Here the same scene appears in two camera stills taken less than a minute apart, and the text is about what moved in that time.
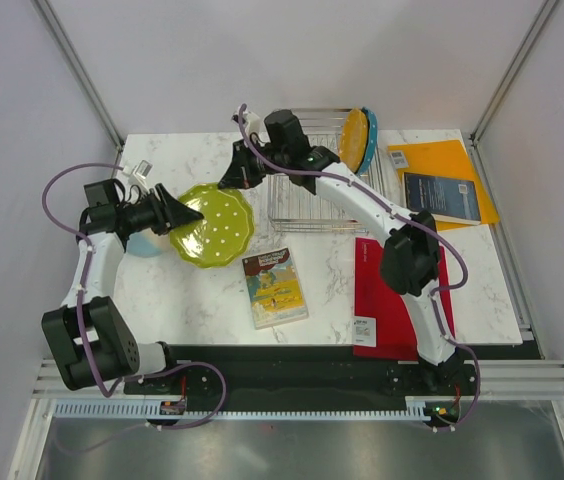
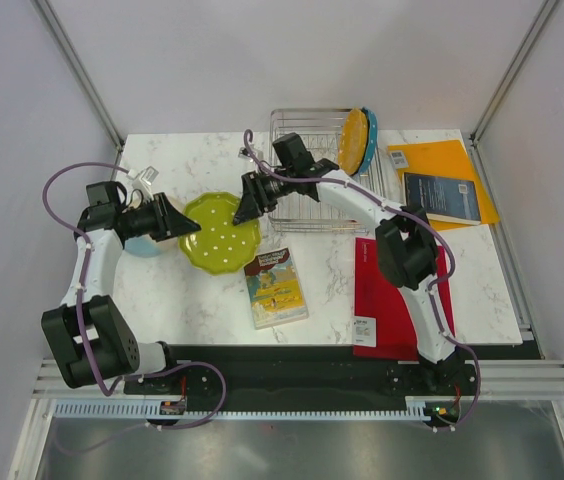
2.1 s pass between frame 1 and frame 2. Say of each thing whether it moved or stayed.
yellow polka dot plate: stayed
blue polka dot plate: stayed
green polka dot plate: moved
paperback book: stayed
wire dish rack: stayed
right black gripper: moved
